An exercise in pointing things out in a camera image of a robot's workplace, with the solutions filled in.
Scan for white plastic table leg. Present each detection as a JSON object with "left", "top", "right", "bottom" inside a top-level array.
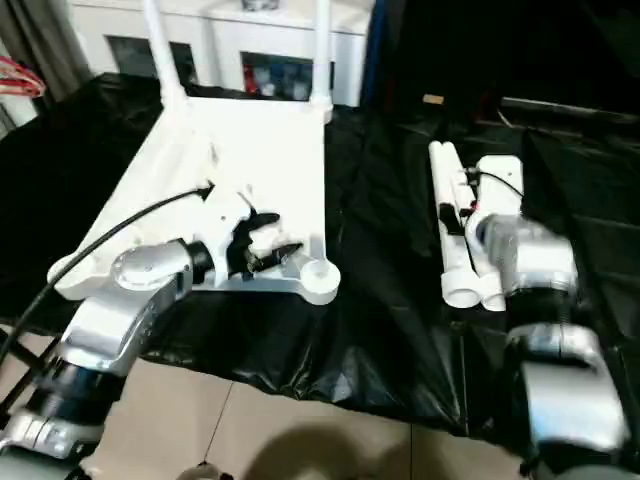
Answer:
[
  {"left": 309, "top": 0, "right": 335, "bottom": 115},
  {"left": 142, "top": 0, "right": 192, "bottom": 110},
  {"left": 428, "top": 140, "right": 482, "bottom": 309},
  {"left": 442, "top": 141, "right": 509, "bottom": 314}
]

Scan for white plastic table top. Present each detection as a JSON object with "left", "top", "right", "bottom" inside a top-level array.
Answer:
[{"left": 47, "top": 94, "right": 344, "bottom": 307}]

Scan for black plastic mat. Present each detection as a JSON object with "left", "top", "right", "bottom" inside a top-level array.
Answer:
[{"left": 0, "top": 72, "right": 640, "bottom": 442}]

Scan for large black box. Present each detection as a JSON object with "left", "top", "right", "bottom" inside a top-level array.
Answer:
[{"left": 364, "top": 0, "right": 504, "bottom": 127}]

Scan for white cabinet with glass doors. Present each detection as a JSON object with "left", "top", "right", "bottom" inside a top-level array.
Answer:
[{"left": 69, "top": 0, "right": 375, "bottom": 107}]

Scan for grey curtain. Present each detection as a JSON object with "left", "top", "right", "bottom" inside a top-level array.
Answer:
[{"left": 0, "top": 0, "right": 95, "bottom": 110}]

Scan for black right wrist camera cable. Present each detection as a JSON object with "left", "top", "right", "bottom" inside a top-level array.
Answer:
[{"left": 467, "top": 169, "right": 527, "bottom": 202}]

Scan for black folding table frame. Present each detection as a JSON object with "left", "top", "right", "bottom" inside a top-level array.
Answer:
[{"left": 0, "top": 333, "right": 57, "bottom": 422}]

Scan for red wire hangers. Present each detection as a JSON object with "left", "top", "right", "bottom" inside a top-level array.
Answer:
[{"left": 0, "top": 55, "right": 46, "bottom": 97}]

